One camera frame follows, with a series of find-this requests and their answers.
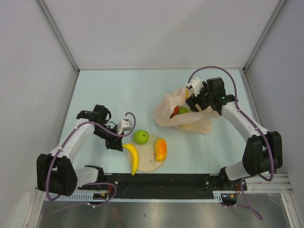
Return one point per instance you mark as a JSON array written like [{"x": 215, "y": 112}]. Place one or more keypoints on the green fake apple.
[
  {"x": 183, "y": 110},
  {"x": 141, "y": 137}
]

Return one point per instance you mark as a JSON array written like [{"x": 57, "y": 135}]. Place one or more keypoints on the round cream green plate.
[{"x": 146, "y": 153}]

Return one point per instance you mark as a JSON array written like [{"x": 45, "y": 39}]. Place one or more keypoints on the orange yellow fake mango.
[{"x": 160, "y": 150}]

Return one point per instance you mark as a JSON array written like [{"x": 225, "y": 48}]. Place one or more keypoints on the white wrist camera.
[
  {"x": 195, "y": 85},
  {"x": 124, "y": 125}
]

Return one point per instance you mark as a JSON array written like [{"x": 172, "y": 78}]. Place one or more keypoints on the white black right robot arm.
[{"x": 263, "y": 150}]

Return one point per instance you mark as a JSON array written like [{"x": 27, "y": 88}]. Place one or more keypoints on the white slotted cable duct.
[{"x": 100, "y": 196}]

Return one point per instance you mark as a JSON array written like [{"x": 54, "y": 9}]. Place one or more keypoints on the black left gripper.
[{"x": 114, "y": 144}]

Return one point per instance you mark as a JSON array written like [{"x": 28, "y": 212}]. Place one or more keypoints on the aluminium frame rail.
[{"x": 67, "y": 184}]

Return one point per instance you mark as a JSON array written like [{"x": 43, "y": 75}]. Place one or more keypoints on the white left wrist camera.
[{"x": 124, "y": 125}]

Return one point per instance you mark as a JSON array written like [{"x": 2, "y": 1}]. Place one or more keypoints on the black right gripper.
[{"x": 193, "y": 100}]

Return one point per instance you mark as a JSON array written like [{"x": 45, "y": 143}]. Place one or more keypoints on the yellow fake banana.
[{"x": 134, "y": 155}]

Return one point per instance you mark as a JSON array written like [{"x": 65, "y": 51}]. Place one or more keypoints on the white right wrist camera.
[{"x": 195, "y": 85}]

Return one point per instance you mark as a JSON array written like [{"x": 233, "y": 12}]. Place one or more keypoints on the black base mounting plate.
[{"x": 180, "y": 187}]

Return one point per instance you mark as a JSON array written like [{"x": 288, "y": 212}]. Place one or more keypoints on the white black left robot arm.
[{"x": 61, "y": 158}]

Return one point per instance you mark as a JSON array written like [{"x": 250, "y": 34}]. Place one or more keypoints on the translucent peach plastic bag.
[{"x": 192, "y": 122}]

